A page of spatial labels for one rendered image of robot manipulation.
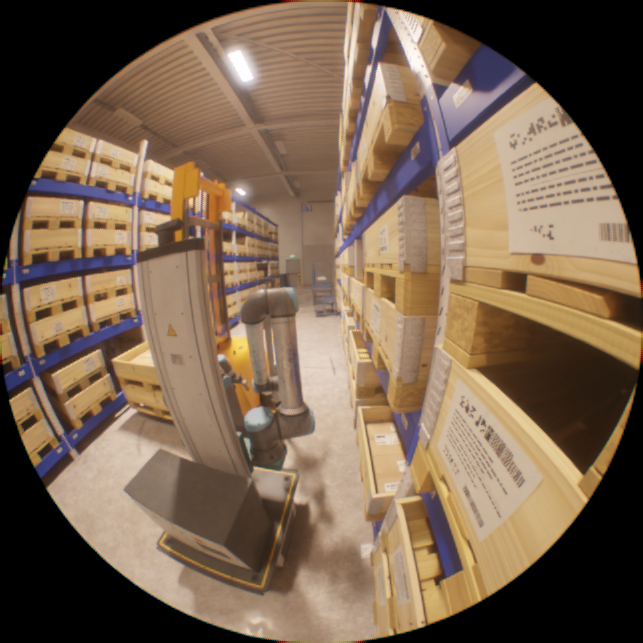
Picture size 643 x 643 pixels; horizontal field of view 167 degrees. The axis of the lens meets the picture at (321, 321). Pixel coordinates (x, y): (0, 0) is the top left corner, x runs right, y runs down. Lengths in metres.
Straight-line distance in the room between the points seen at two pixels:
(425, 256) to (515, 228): 0.41
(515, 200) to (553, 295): 0.11
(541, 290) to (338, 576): 1.66
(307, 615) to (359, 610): 0.29
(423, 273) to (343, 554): 1.66
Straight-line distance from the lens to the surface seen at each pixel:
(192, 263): 0.77
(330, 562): 1.70
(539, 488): 0.27
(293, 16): 6.91
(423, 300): 0.65
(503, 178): 0.30
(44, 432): 3.02
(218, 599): 1.78
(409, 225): 0.63
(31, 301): 2.83
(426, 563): 0.97
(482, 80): 0.50
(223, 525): 0.94
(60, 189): 3.20
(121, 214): 3.59
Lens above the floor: 1.66
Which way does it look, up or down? 15 degrees down
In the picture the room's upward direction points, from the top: 1 degrees counter-clockwise
